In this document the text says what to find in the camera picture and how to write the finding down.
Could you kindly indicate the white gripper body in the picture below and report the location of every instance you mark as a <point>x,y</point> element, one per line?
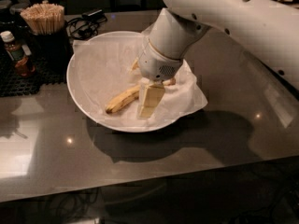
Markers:
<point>157,63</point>

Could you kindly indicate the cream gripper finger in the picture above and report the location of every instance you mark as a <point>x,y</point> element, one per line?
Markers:
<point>134,68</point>
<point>150,95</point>

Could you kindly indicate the yellow banana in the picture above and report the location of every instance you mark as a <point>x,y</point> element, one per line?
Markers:
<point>126,97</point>

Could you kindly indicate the white paper liner sheet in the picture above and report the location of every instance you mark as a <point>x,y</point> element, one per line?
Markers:
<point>106,66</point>

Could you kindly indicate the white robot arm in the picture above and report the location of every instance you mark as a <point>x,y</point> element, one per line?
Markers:
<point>267,29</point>

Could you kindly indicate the large white bowl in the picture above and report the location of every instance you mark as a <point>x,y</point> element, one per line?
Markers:
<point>87,84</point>

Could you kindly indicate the black power adapter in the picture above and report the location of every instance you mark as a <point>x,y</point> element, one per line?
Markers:
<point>92,14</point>

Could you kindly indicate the black stick holder cup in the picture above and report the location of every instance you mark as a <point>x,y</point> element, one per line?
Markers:
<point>57,50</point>

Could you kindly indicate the bundle of wooden stir sticks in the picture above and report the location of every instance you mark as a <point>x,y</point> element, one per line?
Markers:
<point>44,19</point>

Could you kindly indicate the small brown sauce bottle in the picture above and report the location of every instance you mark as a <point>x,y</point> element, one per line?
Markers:
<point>21,62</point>

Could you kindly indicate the black rubber grid mat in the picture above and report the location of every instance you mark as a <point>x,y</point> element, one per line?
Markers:
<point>13,85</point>

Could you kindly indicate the dark lidded jar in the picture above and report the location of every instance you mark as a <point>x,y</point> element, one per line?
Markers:
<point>10,15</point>

